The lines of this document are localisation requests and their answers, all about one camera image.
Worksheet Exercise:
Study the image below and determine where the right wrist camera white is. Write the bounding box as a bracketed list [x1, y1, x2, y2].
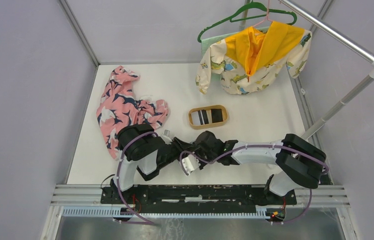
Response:
[180, 154, 199, 176]

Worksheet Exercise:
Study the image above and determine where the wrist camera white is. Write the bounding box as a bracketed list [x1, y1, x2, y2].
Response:
[180, 154, 199, 176]
[162, 129, 172, 140]

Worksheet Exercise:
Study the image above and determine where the pink shark print garment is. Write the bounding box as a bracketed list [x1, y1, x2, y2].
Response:
[96, 65, 169, 160]

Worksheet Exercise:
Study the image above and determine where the grey striped credit card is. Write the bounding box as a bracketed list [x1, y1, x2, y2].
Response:
[198, 109, 209, 125]

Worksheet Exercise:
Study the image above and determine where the dinosaur print yellow lined jacket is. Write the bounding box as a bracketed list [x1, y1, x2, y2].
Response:
[195, 21, 313, 95]

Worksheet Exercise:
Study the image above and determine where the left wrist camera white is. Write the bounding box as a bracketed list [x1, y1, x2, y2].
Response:
[162, 129, 172, 140]

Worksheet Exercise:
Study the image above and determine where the white toothed cable duct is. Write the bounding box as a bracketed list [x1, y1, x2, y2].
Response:
[61, 206, 269, 220]

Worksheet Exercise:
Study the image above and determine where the pink wire hanger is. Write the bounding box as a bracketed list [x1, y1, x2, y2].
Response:
[253, 0, 272, 36]

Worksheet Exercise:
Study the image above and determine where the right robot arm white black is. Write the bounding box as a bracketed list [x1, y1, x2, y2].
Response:
[193, 131, 329, 204]

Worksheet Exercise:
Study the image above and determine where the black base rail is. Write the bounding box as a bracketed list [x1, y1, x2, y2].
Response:
[100, 184, 297, 214]

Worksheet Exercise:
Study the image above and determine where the oval wooden tray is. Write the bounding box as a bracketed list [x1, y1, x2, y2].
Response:
[188, 105, 229, 130]

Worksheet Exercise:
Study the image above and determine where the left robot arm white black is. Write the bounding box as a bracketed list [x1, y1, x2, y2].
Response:
[112, 124, 198, 204]

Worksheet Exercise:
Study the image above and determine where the light green cloth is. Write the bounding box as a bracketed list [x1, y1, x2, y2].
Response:
[202, 26, 269, 63]

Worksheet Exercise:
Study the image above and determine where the green plastic hanger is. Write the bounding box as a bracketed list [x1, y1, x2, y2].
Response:
[197, 1, 298, 43]

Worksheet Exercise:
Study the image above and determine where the metal clothes rack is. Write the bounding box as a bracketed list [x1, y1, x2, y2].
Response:
[244, 0, 374, 145]

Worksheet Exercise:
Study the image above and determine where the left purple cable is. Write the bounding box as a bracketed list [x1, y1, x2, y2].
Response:
[116, 131, 159, 227]

